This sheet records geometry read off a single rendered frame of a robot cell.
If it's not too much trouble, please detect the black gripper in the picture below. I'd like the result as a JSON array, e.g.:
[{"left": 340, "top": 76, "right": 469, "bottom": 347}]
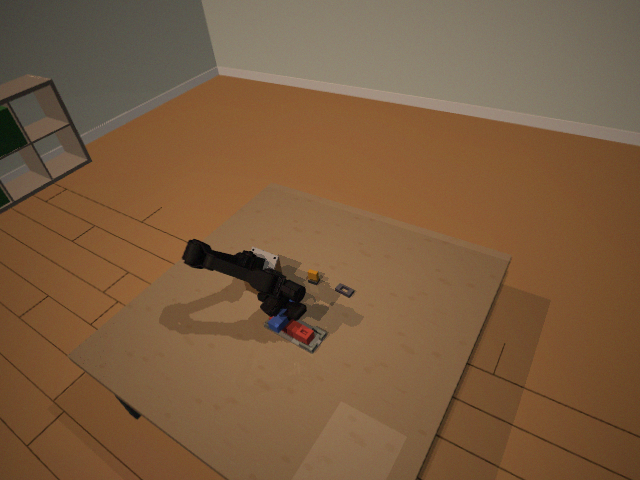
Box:
[{"left": 257, "top": 292, "right": 307, "bottom": 321}]

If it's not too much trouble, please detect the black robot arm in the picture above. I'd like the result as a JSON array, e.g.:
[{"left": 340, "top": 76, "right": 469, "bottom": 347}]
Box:
[{"left": 182, "top": 239, "right": 306, "bottom": 317}]

